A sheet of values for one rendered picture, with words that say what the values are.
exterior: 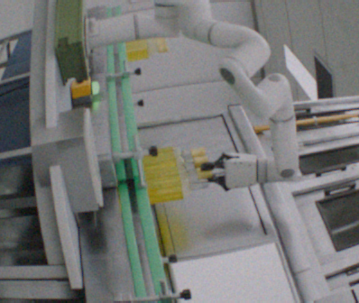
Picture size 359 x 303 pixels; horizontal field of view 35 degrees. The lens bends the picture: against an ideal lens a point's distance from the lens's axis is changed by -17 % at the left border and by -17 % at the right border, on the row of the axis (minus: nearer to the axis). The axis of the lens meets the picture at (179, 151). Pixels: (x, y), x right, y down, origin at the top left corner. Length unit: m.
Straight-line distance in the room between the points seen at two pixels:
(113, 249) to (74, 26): 0.64
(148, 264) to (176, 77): 6.76
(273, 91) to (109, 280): 0.66
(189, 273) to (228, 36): 0.67
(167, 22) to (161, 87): 6.46
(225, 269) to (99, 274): 0.42
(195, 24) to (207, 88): 6.63
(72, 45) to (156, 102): 6.68
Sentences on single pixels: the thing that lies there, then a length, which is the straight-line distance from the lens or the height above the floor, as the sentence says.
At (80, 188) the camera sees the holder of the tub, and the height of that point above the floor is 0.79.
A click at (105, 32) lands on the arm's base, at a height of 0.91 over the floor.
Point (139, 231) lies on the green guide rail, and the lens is 1.74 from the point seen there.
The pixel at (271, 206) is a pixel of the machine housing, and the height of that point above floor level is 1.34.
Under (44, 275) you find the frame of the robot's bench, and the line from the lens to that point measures 1.62.
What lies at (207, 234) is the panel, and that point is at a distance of 1.98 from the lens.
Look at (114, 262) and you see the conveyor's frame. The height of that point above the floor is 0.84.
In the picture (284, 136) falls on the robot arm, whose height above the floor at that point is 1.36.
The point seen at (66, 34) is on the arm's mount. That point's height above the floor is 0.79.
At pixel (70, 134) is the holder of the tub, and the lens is 1.62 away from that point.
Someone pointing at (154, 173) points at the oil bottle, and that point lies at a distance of 2.00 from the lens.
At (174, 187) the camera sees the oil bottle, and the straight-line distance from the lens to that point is 1.94.
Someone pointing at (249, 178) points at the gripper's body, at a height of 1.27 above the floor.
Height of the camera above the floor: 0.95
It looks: 4 degrees up
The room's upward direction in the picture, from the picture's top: 81 degrees clockwise
